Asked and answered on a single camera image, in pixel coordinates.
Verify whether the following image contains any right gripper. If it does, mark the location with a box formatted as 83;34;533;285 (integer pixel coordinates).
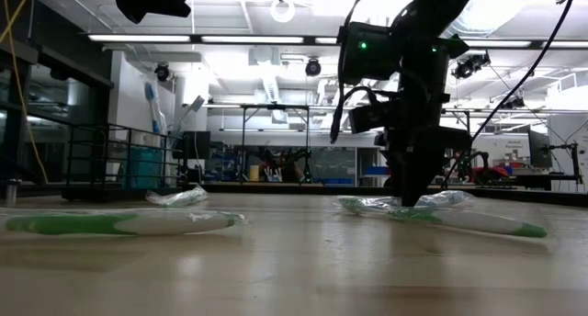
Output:
379;84;473;207

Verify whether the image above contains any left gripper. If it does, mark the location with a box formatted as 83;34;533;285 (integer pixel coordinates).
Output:
86;0;192;26

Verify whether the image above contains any green toothbrush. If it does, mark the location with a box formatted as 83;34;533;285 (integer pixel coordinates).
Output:
336;195;548;239
0;208;247;238

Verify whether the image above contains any long ceiling light strip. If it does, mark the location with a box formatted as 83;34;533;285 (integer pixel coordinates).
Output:
86;33;588;49

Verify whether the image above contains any black monitor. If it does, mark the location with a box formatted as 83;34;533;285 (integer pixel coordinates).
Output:
526;130;553;169

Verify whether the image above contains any black box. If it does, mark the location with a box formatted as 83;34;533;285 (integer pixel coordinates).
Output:
181;130;212;161

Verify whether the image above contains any small crumpled plastic wrapper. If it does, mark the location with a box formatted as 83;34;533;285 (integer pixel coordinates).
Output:
144;184;210;209

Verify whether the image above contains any black workstation frame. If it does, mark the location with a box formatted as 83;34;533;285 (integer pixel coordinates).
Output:
240;103;311;184
440;107;473;184

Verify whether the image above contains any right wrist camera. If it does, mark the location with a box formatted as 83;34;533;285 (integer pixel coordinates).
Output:
347;101;392;135

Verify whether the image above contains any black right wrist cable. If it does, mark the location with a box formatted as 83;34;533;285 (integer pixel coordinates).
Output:
329;0;385;145

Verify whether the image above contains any black aluminium table frame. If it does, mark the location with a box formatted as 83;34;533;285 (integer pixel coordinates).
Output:
183;180;588;209

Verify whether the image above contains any white ring light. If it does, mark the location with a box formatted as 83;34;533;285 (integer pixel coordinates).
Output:
269;0;297;24

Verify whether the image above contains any yellow hanging cable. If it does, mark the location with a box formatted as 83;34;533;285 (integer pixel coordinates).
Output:
0;0;50;184

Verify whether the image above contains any black wire basket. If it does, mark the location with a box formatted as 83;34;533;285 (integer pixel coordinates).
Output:
62;121;188;202

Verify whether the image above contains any silver metal post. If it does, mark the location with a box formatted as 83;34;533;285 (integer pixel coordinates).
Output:
4;177;22;209

